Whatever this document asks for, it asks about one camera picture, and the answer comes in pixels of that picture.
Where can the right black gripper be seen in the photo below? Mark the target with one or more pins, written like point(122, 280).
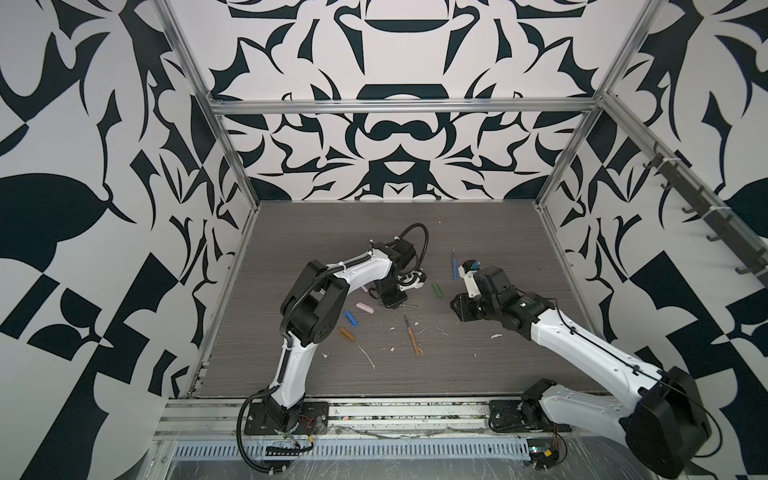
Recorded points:
point(462, 311)

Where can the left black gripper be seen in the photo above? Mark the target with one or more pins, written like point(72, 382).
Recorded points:
point(392, 302)

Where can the dark green pen cap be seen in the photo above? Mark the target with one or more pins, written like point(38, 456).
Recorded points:
point(437, 289)

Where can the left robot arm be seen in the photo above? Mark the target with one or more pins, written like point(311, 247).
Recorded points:
point(310, 312)

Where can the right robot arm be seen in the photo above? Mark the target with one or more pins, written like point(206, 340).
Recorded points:
point(657, 414)

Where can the pink pen cap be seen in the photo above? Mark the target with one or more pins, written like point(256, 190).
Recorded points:
point(365, 308)

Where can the blue pen cap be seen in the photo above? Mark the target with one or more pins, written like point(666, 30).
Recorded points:
point(350, 318)

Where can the blue pen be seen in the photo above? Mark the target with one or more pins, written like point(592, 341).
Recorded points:
point(454, 265)

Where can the orange pen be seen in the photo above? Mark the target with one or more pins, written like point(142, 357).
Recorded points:
point(412, 337)

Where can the white paper strip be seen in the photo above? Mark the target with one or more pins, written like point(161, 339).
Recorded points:
point(367, 357)

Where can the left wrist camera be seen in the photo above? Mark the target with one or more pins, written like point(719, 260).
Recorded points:
point(413, 280)

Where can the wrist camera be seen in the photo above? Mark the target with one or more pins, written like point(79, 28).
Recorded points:
point(467, 271)
point(413, 280)

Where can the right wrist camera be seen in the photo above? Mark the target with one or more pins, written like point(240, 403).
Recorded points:
point(467, 271)

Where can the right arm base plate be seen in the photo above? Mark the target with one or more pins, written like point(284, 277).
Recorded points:
point(519, 416)

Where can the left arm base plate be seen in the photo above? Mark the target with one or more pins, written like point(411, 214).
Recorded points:
point(302, 419)

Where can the white cable duct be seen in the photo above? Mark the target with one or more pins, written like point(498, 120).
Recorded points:
point(516, 449)

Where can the aluminium front rail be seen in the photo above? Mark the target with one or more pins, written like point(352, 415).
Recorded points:
point(367, 417)

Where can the wall hook rack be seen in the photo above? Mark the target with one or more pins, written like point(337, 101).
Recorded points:
point(702, 203)

